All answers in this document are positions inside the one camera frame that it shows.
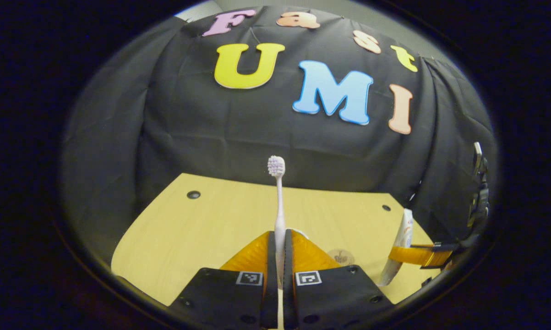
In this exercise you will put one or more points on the pale pink toothbrush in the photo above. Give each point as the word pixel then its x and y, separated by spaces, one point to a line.
pixel 280 206

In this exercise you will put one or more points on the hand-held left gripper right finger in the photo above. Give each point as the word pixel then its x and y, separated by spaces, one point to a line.
pixel 288 275

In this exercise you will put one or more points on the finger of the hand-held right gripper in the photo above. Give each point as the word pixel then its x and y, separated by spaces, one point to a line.
pixel 422 256

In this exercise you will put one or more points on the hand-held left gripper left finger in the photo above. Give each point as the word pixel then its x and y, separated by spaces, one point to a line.
pixel 271 275

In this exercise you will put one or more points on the white toothpaste tube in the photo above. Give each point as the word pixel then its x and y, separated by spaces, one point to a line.
pixel 401 243

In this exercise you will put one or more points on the black backdrop cloth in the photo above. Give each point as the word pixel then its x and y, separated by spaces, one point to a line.
pixel 211 137

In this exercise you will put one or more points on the white cup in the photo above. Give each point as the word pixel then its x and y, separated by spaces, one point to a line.
pixel 299 231

